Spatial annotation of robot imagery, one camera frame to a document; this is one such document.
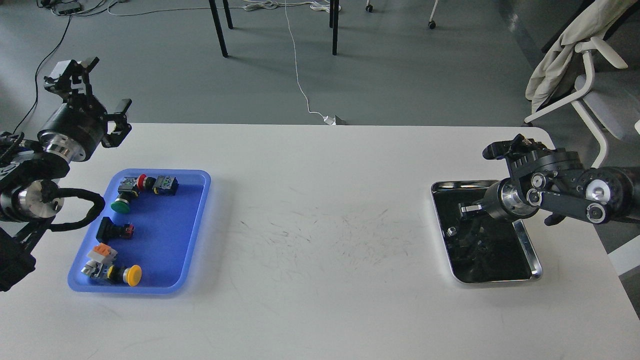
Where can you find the black table leg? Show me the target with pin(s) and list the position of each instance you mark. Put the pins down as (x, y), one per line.
(334, 9)
(228, 16)
(218, 28)

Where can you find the orange grey contact block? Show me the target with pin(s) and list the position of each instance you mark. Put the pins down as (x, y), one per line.
(103, 254)

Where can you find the blue plastic tray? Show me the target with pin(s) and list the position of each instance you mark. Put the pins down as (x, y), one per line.
(165, 233)

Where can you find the black table leg right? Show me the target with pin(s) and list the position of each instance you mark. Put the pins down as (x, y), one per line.
(334, 9)

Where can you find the beige cloth on chair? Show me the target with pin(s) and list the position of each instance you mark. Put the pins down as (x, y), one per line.
(594, 21)

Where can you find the yellow push button switch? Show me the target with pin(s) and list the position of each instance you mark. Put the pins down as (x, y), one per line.
(110, 274)

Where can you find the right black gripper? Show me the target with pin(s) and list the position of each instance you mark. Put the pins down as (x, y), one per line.
(501, 202)

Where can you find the black power strip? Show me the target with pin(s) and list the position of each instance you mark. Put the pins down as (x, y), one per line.
(68, 8)

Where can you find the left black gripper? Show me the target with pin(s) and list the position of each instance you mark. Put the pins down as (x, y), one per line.
(77, 127)

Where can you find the green push button switch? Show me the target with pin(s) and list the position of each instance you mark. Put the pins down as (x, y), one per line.
(122, 203)

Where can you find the white chair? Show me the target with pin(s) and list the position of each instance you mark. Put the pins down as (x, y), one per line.
(608, 99)

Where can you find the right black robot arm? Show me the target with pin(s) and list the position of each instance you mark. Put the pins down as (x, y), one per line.
(555, 180)

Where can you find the stainless steel tray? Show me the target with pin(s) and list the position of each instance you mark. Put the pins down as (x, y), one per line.
(481, 250)

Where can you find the black table leg rear left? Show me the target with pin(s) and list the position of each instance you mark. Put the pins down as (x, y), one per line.
(228, 16)

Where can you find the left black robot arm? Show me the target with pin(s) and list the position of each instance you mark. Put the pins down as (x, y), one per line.
(30, 168)

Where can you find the red push button switch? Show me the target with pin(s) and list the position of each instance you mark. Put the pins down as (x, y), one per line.
(162, 185)

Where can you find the black red selector switch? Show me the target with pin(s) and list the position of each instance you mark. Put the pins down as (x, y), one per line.
(107, 230)

